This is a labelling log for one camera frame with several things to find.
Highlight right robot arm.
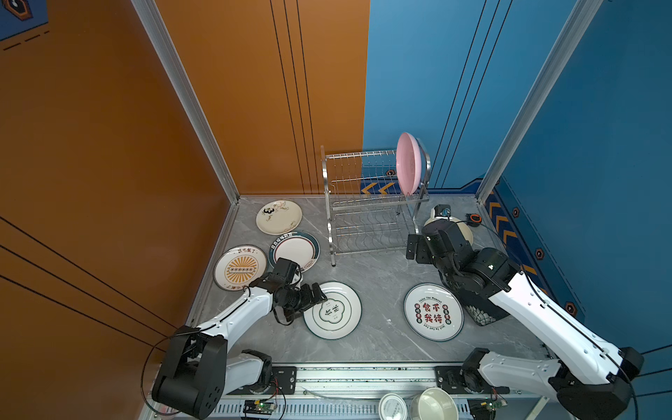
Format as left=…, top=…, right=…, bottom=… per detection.
left=406, top=219, right=644, bottom=419

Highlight white plate dark green rim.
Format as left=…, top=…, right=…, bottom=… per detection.
left=269, top=231, right=320, bottom=273

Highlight green circuit board left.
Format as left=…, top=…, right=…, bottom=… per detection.
left=243, top=400, right=278, bottom=418

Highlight white plate green flower outline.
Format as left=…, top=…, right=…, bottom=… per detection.
left=304, top=282, right=362, bottom=341

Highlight black orange tape roll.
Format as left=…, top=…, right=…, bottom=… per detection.
left=467, top=213, right=482, bottom=227

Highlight green circuit board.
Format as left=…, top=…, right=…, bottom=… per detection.
left=243, top=400, right=278, bottom=418
left=479, top=399, right=508, bottom=419

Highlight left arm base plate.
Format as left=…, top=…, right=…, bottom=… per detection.
left=230, top=365, right=298, bottom=397

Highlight white plate red chinese characters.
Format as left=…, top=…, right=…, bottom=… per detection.
left=404, top=283, right=465, bottom=342

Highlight green circuit board right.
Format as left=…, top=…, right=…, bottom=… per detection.
left=479, top=399, right=508, bottom=419

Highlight white plate orange sunburst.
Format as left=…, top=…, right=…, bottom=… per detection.
left=215, top=245, right=268, bottom=292

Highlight dark square floral plate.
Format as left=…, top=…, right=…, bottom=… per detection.
left=442, top=278, right=509, bottom=327

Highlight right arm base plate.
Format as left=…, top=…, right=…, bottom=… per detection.
left=434, top=366, right=510, bottom=396

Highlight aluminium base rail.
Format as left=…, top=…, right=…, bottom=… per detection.
left=137, top=361, right=600, bottom=420

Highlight plain cream plate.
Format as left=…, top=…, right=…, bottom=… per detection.
left=425, top=216, right=474, bottom=245

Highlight white round lid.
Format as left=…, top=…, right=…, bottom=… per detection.
left=378, top=393, right=409, bottom=420

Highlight cream plate with panda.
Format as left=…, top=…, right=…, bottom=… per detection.
left=255, top=201, right=303, bottom=236

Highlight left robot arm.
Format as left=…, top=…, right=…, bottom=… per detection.
left=142, top=258, right=327, bottom=419

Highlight white bowl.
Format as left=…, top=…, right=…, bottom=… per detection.
left=409, top=388, right=459, bottom=420

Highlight steel two-tier dish rack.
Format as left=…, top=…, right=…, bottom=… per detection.
left=321, top=143, right=432, bottom=266

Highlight pink plate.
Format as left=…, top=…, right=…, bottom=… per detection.
left=395, top=132, right=426, bottom=196

